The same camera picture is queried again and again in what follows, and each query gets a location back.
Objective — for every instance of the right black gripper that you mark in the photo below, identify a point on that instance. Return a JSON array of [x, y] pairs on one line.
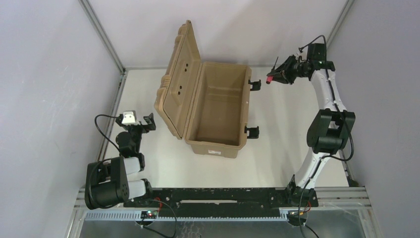
[[288, 70]]

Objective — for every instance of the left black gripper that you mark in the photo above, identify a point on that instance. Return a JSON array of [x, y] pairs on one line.
[[144, 126]]

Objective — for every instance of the red handled screwdriver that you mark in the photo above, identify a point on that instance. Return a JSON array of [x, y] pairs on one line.
[[270, 75]]

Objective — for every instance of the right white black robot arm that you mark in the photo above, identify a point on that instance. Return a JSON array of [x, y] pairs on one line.
[[330, 130]]

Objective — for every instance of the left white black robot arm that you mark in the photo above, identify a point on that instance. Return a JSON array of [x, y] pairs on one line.
[[107, 183]]

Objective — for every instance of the upper black bin latch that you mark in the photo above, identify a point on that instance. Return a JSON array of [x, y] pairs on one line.
[[255, 85]]

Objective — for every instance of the black bin latch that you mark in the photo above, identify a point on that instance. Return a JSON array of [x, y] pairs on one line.
[[252, 132], [255, 85]]

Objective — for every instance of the tan plastic storage bin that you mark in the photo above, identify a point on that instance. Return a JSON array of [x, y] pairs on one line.
[[202, 102]]

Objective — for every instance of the lower black bin latch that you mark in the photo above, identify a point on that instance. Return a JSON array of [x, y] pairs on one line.
[[252, 132]]

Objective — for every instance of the left controller board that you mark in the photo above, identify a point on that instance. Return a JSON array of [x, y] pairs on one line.
[[149, 214]]

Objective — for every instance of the controller board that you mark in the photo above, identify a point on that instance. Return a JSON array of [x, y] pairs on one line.
[[149, 214], [296, 219]]

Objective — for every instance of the right controller board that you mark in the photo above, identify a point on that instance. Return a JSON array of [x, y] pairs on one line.
[[296, 219]]

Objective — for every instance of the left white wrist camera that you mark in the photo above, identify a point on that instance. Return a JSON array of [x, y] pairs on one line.
[[129, 118]]

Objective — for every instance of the black mounting base rail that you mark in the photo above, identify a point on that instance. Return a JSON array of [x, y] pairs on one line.
[[225, 202]]

